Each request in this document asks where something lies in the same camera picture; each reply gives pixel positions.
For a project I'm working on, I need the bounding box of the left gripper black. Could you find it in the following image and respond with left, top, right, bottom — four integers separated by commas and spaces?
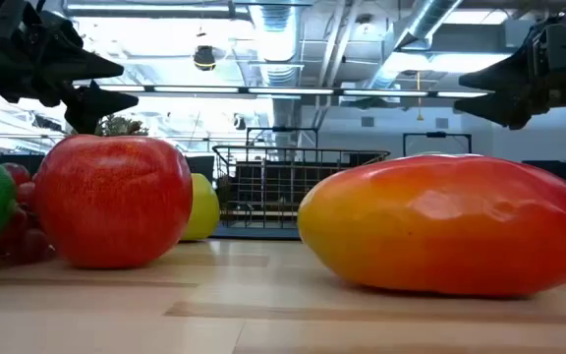
0, 9, 140, 135

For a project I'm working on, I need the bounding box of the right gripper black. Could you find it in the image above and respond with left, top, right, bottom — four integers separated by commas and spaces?
453, 12, 566, 131

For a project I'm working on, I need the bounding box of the bright red apple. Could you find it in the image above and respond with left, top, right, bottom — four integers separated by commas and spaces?
33, 134, 195, 270

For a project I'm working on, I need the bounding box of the red orange mango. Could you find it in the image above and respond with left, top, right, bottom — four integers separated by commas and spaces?
296, 153, 566, 298

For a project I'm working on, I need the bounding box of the red grape bunch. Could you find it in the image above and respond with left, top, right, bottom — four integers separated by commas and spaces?
0, 161, 57, 265

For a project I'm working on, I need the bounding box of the yellow-green round fruit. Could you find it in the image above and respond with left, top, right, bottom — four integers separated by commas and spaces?
180, 172, 221, 242

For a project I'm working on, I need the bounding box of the small green potted plant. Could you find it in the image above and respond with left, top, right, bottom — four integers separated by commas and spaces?
69, 113, 150, 138

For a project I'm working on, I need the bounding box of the black monitor on stand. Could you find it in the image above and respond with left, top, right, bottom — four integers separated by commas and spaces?
522, 159, 566, 188

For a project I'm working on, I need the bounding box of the yellow hanging pendant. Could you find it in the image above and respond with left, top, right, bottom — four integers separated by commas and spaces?
414, 71, 425, 122

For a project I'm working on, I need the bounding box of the long ceiling light strip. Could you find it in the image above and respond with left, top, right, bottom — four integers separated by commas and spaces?
74, 84, 493, 99

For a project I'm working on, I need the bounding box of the round blue woven placemat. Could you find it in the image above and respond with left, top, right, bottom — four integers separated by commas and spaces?
210, 223, 304, 241

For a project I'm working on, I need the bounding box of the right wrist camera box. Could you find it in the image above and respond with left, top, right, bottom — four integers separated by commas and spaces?
545, 23, 566, 70

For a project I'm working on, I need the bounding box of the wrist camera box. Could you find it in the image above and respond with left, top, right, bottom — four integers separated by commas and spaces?
0, 0, 29, 41
545, 23, 566, 70

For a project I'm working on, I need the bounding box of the black metal frame stand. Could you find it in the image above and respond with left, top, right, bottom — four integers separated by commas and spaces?
402, 131, 474, 157

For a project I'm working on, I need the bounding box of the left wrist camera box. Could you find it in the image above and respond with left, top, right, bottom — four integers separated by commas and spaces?
0, 0, 29, 41

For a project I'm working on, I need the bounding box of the black ceiling dome camera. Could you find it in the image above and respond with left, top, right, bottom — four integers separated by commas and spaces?
193, 44, 217, 73

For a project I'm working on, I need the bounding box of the silver ventilation duct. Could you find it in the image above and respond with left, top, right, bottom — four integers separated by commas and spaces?
251, 0, 304, 148

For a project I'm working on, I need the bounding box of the wire produce basket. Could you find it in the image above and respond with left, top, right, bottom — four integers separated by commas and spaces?
211, 145, 391, 231

